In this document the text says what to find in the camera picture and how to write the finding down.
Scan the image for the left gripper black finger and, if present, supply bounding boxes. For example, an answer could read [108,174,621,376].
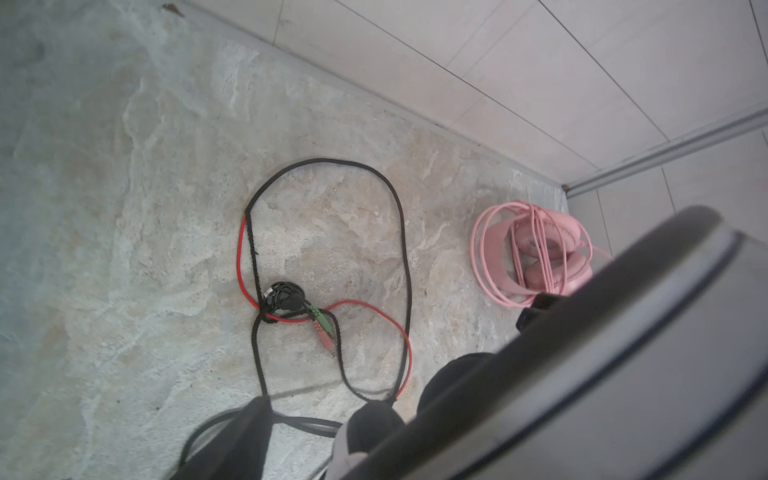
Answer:
[171,397,273,479]

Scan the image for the white black headphones with cable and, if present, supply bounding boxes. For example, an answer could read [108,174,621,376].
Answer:
[176,157,768,480]

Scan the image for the pink headphones with cable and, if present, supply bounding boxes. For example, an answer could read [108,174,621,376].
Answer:
[469,200,612,308]

